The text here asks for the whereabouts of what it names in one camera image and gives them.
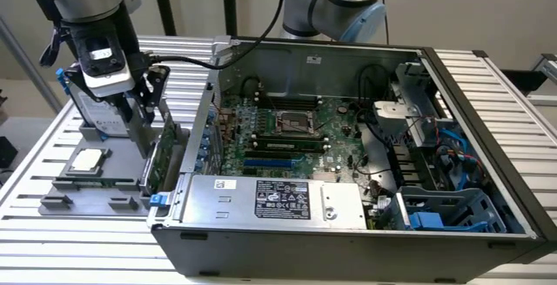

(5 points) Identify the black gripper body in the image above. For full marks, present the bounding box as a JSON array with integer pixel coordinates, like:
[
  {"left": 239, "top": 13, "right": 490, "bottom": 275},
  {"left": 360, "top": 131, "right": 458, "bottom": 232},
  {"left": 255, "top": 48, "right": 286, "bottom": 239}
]
[{"left": 59, "top": 3, "right": 155, "bottom": 78}]

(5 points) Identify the green expansion card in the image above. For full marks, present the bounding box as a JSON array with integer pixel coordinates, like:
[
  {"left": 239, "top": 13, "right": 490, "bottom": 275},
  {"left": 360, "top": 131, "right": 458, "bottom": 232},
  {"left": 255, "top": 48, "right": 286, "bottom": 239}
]
[{"left": 125, "top": 99, "right": 185, "bottom": 198}]

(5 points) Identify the hard disk with blue carrier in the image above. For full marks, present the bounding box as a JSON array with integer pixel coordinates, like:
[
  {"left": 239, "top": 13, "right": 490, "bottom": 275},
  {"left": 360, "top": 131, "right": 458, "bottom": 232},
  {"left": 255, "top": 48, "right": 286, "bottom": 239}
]
[{"left": 55, "top": 66, "right": 133, "bottom": 141}]

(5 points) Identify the black stand pole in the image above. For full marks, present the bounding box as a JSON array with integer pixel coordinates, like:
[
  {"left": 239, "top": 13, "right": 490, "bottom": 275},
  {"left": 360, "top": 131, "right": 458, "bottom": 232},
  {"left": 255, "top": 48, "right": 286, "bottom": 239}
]
[
  {"left": 145, "top": 0, "right": 179, "bottom": 37},
  {"left": 220, "top": 0, "right": 239, "bottom": 37}
]

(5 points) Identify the silver CPU chip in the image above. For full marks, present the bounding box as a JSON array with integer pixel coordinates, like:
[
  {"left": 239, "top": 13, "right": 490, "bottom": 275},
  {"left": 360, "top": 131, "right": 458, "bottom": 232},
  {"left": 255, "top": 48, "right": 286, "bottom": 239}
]
[{"left": 68, "top": 149, "right": 113, "bottom": 172}]

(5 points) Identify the small black box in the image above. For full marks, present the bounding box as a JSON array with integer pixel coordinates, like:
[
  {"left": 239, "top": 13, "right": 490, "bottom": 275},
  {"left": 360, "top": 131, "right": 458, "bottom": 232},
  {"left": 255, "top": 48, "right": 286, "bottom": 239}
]
[{"left": 0, "top": 136, "right": 18, "bottom": 169}]

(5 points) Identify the green RAM stick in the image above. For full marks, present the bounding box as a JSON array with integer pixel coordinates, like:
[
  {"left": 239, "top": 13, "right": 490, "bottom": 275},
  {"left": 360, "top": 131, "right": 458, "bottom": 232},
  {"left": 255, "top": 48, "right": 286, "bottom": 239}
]
[{"left": 73, "top": 179, "right": 136, "bottom": 189}]

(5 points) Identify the metal CPU socket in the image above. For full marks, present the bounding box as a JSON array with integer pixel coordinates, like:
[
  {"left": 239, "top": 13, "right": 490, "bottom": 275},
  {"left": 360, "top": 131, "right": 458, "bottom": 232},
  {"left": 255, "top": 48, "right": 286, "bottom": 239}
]
[{"left": 270, "top": 109, "right": 326, "bottom": 136}]

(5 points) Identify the black RAM stick with label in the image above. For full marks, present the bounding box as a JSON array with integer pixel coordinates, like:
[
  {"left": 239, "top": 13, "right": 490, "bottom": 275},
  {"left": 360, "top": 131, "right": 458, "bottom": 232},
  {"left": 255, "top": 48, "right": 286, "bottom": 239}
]
[{"left": 251, "top": 138, "right": 328, "bottom": 153}]

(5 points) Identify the blue expansion slot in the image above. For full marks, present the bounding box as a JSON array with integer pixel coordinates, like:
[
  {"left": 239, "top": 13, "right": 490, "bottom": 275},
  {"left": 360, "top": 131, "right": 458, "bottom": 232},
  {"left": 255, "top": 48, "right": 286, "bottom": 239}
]
[{"left": 242, "top": 157, "right": 294, "bottom": 170}]

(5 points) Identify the blue plastic latch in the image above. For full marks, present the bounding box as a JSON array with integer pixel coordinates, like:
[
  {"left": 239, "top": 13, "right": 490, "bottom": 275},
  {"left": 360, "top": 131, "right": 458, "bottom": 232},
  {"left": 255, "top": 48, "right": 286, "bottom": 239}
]
[{"left": 148, "top": 192, "right": 169, "bottom": 209}]

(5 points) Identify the grey parts rack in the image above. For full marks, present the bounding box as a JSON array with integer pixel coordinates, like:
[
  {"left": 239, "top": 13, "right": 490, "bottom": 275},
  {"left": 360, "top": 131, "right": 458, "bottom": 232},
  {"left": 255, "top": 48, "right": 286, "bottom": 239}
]
[{"left": 37, "top": 100, "right": 193, "bottom": 217}]

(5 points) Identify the green motherboard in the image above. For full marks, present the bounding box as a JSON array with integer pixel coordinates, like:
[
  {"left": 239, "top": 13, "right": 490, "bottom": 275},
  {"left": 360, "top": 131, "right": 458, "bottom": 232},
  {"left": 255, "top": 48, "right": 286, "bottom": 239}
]
[{"left": 211, "top": 94, "right": 395, "bottom": 207}]

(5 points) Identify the grey power supply unit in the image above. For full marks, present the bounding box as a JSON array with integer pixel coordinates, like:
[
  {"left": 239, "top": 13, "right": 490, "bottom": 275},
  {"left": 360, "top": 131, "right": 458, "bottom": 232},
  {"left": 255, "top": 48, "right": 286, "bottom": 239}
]
[{"left": 172, "top": 173, "right": 367, "bottom": 231}]

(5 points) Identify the small silver heatsink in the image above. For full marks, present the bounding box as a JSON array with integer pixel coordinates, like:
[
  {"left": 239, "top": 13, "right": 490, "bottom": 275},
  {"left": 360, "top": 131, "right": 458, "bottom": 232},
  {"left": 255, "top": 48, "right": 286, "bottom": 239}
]
[{"left": 311, "top": 171, "right": 340, "bottom": 182}]

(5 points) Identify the grey metal drive cage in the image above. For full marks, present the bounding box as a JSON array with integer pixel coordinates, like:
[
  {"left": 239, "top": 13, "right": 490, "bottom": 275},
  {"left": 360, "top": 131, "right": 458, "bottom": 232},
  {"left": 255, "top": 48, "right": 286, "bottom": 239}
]
[{"left": 371, "top": 62, "right": 455, "bottom": 147}]

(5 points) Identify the black open PC case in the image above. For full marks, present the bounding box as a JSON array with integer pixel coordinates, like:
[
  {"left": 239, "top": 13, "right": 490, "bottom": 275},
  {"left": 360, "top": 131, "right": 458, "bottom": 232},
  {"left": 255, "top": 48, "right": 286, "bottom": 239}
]
[{"left": 145, "top": 35, "right": 557, "bottom": 283}]

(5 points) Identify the blue plastic disk bay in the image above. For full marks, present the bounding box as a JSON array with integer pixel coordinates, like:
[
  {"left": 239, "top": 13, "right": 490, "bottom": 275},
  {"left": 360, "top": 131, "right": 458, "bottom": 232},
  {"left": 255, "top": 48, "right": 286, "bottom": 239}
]
[{"left": 394, "top": 185, "right": 509, "bottom": 234}]

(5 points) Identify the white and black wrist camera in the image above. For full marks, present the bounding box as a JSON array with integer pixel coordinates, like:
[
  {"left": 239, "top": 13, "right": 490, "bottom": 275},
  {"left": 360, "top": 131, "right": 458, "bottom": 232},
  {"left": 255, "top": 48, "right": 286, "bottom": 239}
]
[{"left": 73, "top": 32, "right": 137, "bottom": 98}]

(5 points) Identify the black looped cable blue strap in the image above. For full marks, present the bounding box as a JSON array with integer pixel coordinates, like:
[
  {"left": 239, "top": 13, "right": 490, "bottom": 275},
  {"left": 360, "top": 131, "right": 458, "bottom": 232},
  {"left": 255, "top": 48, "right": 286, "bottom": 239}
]
[{"left": 37, "top": 25, "right": 67, "bottom": 68}]

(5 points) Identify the aluminium frame bar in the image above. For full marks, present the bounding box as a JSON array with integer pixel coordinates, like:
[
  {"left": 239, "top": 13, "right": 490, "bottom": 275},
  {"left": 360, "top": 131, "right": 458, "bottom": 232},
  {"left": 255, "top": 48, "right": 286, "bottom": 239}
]
[{"left": 0, "top": 16, "right": 63, "bottom": 113}]

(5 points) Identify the metal card retention bracket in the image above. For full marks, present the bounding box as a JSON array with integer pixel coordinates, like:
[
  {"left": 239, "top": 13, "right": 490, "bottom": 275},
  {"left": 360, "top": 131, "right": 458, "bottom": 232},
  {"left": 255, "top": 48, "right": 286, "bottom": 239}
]
[{"left": 209, "top": 35, "right": 240, "bottom": 68}]

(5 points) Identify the black fan wire loop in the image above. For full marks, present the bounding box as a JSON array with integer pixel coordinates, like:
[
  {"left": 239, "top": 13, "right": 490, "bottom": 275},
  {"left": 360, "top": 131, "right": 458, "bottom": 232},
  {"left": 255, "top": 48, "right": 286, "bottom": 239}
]
[{"left": 240, "top": 76, "right": 263, "bottom": 98}]

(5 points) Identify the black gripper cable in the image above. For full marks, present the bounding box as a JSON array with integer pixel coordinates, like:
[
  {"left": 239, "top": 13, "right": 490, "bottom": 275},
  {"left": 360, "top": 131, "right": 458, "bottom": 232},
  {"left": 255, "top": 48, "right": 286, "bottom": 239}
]
[{"left": 149, "top": 0, "right": 283, "bottom": 70}]

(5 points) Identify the black power wire bundle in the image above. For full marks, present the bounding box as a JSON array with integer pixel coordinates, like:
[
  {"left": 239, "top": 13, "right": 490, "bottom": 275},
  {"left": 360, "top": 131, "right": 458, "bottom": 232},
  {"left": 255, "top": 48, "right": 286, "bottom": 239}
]
[{"left": 355, "top": 63, "right": 396, "bottom": 126}]

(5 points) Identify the thin black hanging cable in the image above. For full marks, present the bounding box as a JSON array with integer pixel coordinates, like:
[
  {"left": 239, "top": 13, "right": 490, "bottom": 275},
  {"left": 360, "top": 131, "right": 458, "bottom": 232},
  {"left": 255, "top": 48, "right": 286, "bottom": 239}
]
[{"left": 380, "top": 0, "right": 391, "bottom": 44}]

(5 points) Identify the red and black wire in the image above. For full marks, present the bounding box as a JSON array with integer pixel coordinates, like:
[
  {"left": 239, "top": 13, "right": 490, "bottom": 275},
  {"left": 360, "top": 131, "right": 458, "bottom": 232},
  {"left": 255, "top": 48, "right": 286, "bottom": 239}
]
[{"left": 423, "top": 117, "right": 443, "bottom": 144}]

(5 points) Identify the blue wire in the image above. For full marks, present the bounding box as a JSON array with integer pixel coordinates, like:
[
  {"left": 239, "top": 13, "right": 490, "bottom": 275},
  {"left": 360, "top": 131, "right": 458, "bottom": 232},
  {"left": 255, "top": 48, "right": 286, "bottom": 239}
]
[{"left": 433, "top": 127, "right": 482, "bottom": 183}]

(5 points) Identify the black block on frame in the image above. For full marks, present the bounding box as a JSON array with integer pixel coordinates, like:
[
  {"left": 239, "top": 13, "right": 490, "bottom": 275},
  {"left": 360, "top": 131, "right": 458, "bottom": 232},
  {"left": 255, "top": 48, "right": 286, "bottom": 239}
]
[{"left": 498, "top": 68, "right": 547, "bottom": 94}]

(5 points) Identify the aluminium profile rail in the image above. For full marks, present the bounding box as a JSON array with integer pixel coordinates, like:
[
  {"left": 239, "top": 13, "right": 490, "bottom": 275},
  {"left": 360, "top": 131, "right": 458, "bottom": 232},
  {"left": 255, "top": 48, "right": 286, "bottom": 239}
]
[{"left": 523, "top": 52, "right": 557, "bottom": 106}]

